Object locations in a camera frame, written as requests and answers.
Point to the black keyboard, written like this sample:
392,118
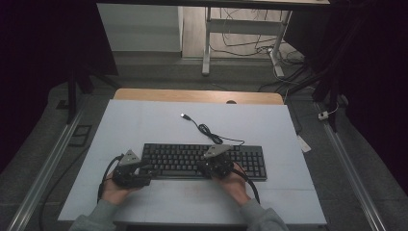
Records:
192,160

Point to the white desk frame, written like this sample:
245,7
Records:
243,26

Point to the white cabinet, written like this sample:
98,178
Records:
138,27

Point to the person's right hand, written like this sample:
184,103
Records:
235,187

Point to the small white box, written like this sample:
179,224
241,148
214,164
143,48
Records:
323,115

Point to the person's left hand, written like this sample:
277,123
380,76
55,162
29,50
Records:
115,194

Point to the white paper tag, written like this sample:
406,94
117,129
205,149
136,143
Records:
304,144

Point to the aluminium rail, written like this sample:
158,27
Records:
41,179
351,179

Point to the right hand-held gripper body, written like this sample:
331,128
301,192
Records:
218,165

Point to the black metal stand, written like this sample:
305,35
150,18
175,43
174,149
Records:
330,93
72,96

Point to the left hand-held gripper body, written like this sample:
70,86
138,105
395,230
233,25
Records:
128,176

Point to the white table mat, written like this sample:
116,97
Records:
198,202

